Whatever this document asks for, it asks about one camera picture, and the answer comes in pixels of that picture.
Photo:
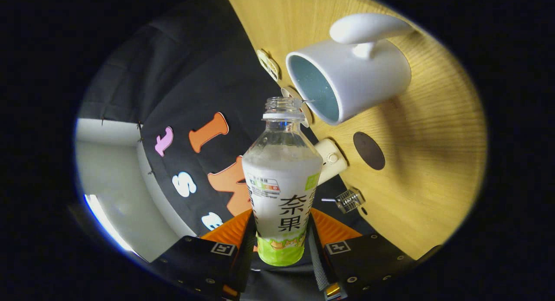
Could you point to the white and green juice bottle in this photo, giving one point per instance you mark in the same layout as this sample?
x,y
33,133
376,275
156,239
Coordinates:
x,y
282,184

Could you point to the dark brown round coaster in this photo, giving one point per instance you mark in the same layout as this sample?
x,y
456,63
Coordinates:
x,y
369,150

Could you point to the white divided dish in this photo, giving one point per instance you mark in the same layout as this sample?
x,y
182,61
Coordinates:
x,y
269,64

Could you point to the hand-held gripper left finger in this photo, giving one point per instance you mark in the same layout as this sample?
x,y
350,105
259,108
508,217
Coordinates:
x,y
245,262

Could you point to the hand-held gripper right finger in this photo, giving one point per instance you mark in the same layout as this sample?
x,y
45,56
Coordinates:
x,y
318,266

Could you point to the small glass jar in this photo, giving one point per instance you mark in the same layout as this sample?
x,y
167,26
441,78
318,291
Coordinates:
x,y
350,200

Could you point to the wooden table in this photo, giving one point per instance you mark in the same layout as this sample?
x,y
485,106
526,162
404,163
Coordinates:
x,y
425,175

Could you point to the cream toaster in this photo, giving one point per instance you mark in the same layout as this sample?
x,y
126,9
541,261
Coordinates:
x,y
331,160

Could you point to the black backdrop cloth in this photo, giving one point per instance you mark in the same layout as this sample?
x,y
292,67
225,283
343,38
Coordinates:
x,y
195,67

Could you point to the small spoon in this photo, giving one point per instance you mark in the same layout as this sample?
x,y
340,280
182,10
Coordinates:
x,y
328,200

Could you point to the round plate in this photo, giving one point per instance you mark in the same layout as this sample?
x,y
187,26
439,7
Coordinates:
x,y
308,114

